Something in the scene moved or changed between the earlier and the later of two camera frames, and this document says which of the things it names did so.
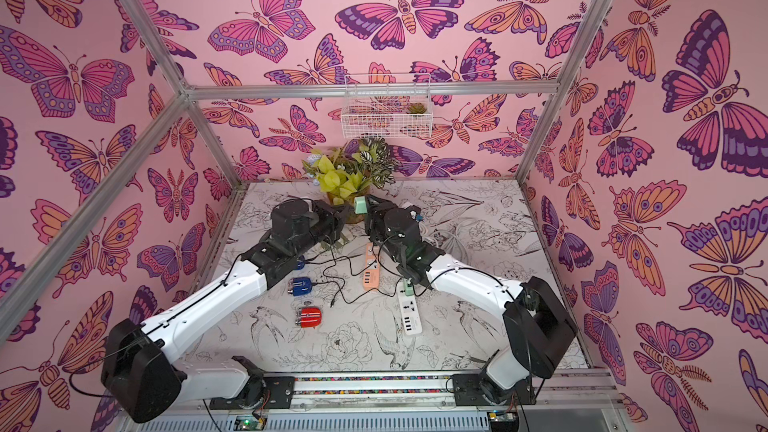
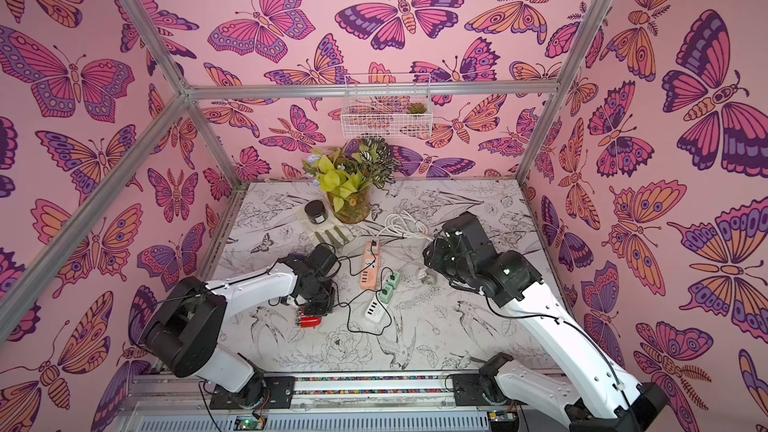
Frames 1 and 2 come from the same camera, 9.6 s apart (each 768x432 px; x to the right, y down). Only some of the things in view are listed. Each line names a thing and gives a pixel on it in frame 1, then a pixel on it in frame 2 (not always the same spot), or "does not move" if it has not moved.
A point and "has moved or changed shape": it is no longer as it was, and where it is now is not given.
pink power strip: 371,269 does not move
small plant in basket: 417,108 does not move
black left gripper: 335,220 to 328,307
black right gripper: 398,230 to 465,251
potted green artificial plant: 347,172 does not move
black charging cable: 377,290 has moved or changed shape
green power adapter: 360,205 to 385,298
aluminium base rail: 567,401 does not move
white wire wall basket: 386,105 does not move
